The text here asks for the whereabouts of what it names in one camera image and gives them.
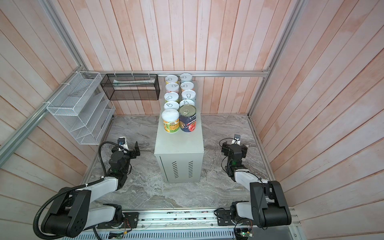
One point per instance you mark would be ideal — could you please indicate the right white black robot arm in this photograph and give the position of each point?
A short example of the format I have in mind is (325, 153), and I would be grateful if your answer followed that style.
(267, 206)

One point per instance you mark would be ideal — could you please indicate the dark can with brown lid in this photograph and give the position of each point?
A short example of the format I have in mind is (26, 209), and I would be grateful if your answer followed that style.
(187, 118)

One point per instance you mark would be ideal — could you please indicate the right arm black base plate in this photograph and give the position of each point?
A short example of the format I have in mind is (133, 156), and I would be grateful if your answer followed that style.
(226, 217)

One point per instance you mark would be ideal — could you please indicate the black wire mesh basket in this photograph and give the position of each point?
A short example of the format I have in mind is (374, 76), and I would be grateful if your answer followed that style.
(131, 87)

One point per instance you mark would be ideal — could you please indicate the pink can pull-tab lid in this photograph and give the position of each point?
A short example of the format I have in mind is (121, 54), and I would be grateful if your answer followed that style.
(172, 87)

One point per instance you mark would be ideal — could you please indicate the grey metal cabinet counter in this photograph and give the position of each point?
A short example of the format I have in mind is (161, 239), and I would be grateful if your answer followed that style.
(180, 154)

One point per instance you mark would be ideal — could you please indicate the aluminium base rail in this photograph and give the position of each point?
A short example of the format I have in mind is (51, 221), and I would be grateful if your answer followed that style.
(190, 224)

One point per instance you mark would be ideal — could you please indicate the green white can pull-tab lid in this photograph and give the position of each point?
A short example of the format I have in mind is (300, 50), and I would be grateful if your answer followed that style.
(186, 77)

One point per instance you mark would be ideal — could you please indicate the white wire mesh shelf rack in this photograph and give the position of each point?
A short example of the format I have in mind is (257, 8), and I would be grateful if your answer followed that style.
(83, 111)

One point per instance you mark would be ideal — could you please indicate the tall can white plastic lid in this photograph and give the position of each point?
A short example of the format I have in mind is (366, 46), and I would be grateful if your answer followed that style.
(171, 120)

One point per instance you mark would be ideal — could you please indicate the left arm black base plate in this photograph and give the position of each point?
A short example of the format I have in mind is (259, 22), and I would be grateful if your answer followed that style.
(129, 221)

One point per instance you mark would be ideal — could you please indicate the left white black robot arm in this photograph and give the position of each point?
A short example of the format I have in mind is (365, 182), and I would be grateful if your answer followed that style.
(68, 213)

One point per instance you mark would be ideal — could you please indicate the horizontal aluminium frame bar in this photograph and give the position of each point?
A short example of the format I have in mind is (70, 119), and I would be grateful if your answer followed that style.
(247, 73)

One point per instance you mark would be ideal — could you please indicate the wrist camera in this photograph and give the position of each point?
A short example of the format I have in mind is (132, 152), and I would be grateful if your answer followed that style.
(236, 139)
(122, 142)

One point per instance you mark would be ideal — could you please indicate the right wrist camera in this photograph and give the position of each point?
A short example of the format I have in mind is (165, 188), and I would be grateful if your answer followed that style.
(236, 139)

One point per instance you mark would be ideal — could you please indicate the yellow can pull-tab lid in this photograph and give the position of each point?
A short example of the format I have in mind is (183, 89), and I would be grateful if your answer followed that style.
(170, 79)

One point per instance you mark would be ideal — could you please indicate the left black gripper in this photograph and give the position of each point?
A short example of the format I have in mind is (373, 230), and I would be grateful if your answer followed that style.
(133, 155)

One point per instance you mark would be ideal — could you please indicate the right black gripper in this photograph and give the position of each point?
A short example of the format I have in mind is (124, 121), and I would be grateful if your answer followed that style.
(226, 148)

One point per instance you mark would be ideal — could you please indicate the right aluminium frame post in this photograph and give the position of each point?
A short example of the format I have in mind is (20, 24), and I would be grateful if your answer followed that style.
(288, 25)

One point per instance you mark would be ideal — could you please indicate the orange can pull-tab lid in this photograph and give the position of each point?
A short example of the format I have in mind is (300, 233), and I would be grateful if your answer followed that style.
(187, 86)

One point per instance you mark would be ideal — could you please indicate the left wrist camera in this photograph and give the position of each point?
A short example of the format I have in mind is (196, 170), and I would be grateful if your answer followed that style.
(122, 142)

